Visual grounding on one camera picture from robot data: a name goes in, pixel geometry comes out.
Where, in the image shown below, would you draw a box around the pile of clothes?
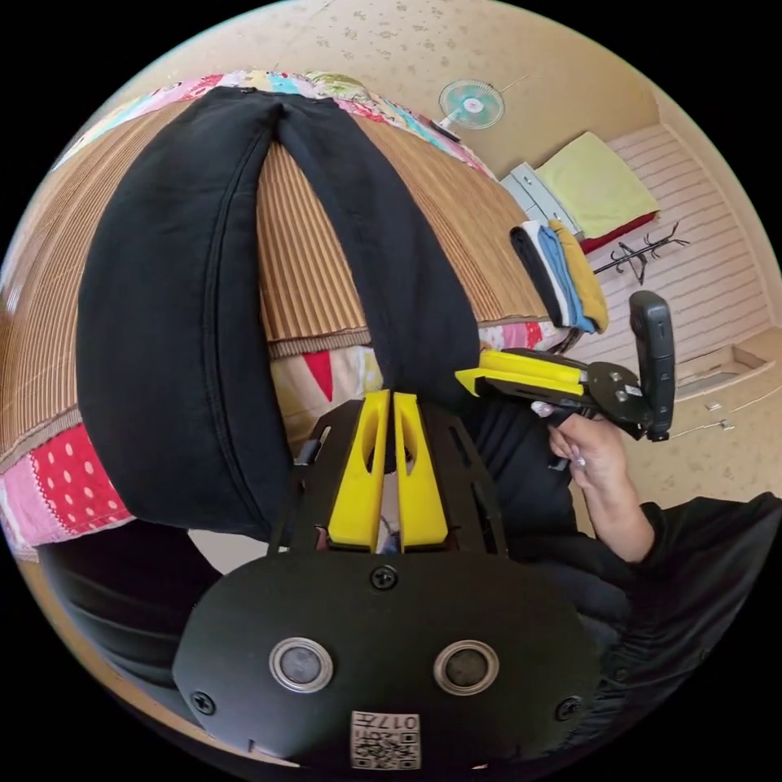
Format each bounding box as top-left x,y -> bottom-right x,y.
509,218 -> 611,335

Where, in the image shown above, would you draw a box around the black long pants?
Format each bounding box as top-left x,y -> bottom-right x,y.
75,85 -> 485,543

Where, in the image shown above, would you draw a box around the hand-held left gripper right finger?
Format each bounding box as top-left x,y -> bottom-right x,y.
393,393 -> 450,548

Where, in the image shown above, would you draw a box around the pale green standing fan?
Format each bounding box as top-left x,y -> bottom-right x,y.
436,77 -> 507,145

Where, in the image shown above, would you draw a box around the person's right hand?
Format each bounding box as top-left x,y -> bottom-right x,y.
529,400 -> 631,491

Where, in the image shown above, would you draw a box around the white drawer cabinet with blankets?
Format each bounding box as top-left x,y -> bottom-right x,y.
500,130 -> 663,256

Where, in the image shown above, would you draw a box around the person's body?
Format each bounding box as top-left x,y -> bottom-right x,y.
36,397 -> 782,777

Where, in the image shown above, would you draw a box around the black coat rack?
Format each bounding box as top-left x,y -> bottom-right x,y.
591,220 -> 692,288

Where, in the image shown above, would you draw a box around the person's right forearm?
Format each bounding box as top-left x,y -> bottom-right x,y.
580,476 -> 658,564

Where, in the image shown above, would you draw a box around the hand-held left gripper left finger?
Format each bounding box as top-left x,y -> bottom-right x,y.
327,389 -> 391,547

